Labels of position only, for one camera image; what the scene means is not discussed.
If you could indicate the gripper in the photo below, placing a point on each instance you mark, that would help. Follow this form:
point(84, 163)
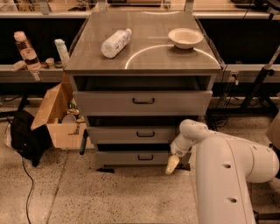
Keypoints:
point(177, 148)

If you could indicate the grey bottom drawer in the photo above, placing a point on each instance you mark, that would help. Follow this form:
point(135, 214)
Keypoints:
point(132, 158)

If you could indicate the grey drawer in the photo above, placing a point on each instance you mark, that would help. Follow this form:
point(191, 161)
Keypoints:
point(133, 135)
point(132, 158)
point(142, 103)

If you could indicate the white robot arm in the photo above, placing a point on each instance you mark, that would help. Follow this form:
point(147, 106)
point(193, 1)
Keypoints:
point(225, 165)

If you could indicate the grey middle drawer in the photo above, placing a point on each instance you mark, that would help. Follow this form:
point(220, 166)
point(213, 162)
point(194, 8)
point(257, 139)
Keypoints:
point(133, 135)

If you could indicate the grey three-drawer cabinet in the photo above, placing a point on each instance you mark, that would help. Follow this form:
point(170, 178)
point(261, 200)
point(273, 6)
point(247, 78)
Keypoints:
point(149, 62)

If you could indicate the grey top drawer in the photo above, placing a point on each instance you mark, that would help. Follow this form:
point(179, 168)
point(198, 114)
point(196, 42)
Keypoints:
point(142, 103)

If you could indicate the open cardboard box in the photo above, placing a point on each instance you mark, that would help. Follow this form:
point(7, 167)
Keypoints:
point(52, 110)

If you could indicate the black tripod stand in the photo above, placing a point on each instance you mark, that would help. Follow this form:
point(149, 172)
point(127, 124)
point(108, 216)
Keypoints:
point(255, 89)

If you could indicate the white cup in box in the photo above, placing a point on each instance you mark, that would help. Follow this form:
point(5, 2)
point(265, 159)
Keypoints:
point(69, 119)

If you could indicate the black chair caster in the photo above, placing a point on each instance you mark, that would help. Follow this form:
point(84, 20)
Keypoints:
point(266, 216)

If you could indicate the white paper bowl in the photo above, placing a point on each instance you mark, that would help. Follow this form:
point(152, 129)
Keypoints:
point(185, 38)

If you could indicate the clear plastic bottle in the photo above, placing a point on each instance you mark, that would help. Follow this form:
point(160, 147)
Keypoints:
point(115, 43)

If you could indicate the black backpack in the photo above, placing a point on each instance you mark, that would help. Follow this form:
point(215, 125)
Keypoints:
point(29, 144)

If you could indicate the white green spray can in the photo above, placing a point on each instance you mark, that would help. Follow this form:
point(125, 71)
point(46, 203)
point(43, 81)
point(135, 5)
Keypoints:
point(62, 50)

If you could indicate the small round container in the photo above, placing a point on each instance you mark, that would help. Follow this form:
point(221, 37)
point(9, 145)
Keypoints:
point(50, 62)

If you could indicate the tall bottle with label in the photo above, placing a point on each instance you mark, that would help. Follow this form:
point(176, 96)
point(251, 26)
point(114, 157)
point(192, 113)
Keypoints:
point(27, 51)

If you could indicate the grey metal shelf rail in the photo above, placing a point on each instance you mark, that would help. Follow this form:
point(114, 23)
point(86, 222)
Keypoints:
point(8, 75)

